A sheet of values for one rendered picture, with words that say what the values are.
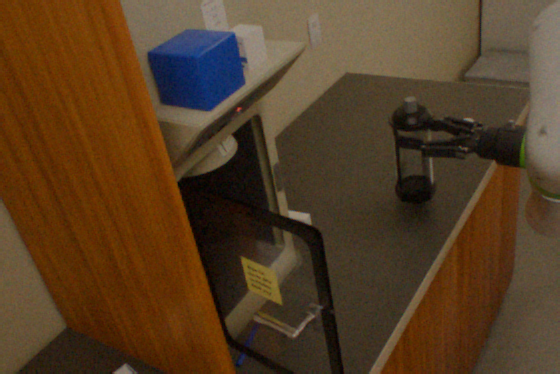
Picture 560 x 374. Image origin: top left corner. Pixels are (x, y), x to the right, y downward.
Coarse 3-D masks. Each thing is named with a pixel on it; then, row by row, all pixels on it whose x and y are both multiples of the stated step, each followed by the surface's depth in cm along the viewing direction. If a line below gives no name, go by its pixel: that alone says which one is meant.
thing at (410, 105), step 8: (408, 104) 142; (416, 104) 143; (400, 112) 144; (408, 112) 143; (416, 112) 143; (424, 112) 142; (400, 120) 142; (408, 120) 141; (416, 120) 141; (424, 120) 141
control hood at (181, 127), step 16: (272, 48) 110; (288, 48) 109; (304, 48) 110; (272, 64) 104; (288, 64) 109; (256, 80) 100; (272, 80) 109; (240, 96) 96; (160, 112) 95; (176, 112) 94; (192, 112) 93; (208, 112) 92; (224, 112) 94; (160, 128) 94; (176, 128) 92; (192, 128) 90; (208, 128) 94; (176, 144) 94; (192, 144) 94; (176, 160) 97
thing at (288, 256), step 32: (192, 192) 99; (192, 224) 105; (224, 224) 98; (256, 224) 92; (288, 224) 86; (224, 256) 104; (256, 256) 97; (288, 256) 91; (320, 256) 86; (224, 288) 110; (288, 288) 96; (320, 288) 90; (224, 320) 117; (288, 320) 101; (320, 320) 95; (256, 352) 116; (288, 352) 107; (320, 352) 100
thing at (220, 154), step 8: (232, 136) 123; (224, 144) 118; (232, 144) 120; (216, 152) 116; (224, 152) 117; (232, 152) 119; (200, 160) 115; (208, 160) 115; (216, 160) 116; (224, 160) 117; (192, 168) 115; (200, 168) 115; (208, 168) 116; (184, 176) 115; (192, 176) 115
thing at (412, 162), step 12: (408, 132) 143; (420, 132) 143; (408, 156) 146; (420, 156) 146; (408, 168) 148; (420, 168) 148; (432, 168) 151; (408, 180) 150; (420, 180) 150; (432, 180) 152; (408, 192) 152; (420, 192) 152
